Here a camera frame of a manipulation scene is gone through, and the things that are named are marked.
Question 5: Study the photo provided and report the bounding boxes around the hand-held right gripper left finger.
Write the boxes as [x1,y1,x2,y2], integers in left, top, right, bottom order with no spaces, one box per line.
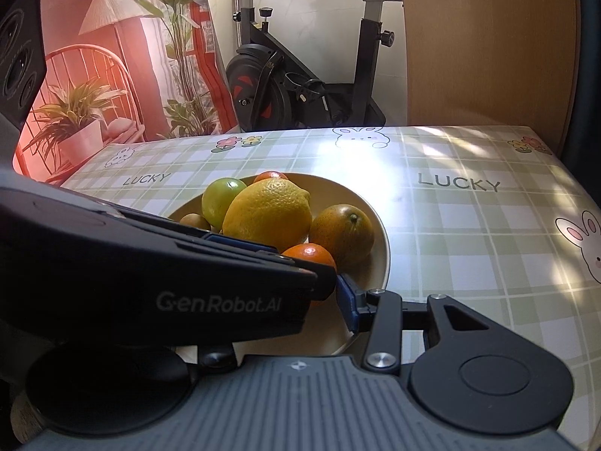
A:
[197,344,238,371]

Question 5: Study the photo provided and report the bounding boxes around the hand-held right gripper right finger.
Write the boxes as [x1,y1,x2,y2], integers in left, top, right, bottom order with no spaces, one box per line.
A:
[335,275,541,375]

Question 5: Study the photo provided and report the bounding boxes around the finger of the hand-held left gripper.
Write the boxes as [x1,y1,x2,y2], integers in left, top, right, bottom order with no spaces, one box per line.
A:
[113,206,278,254]
[178,243,339,302]

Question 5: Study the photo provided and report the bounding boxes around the small orange tangerine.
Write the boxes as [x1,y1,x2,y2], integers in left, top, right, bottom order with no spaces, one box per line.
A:
[282,243,339,306]

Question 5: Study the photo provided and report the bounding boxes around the large yellow lemon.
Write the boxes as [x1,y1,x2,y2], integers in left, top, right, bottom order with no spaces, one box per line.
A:
[222,179,313,253]

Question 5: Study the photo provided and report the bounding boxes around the green round fruit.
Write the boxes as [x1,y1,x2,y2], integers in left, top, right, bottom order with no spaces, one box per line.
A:
[202,177,248,231]

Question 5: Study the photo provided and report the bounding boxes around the small brown fruit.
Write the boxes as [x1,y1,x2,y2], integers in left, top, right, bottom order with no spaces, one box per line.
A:
[180,213,212,232]

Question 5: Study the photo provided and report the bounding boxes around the mottled green-orange orange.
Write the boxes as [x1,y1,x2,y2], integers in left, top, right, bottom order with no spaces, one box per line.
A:
[308,204,375,268]

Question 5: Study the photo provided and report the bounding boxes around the cream round plate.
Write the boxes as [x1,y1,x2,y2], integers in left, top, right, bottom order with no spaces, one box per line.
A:
[166,172,390,358]

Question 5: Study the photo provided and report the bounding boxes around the green checked tablecloth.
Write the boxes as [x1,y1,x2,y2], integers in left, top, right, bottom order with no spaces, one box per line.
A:
[61,124,601,447]

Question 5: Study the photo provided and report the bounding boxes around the black exercise bike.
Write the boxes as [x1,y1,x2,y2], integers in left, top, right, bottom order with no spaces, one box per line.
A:
[203,0,405,133]

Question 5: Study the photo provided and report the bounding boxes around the printed backdrop cloth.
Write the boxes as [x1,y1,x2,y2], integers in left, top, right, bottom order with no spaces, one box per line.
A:
[14,0,238,186]

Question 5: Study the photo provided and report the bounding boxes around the wooden panel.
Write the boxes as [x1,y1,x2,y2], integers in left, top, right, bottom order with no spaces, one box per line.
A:
[399,0,580,153]

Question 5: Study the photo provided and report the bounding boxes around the dark curtain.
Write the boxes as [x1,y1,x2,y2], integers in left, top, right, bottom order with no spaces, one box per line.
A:
[559,0,601,174]

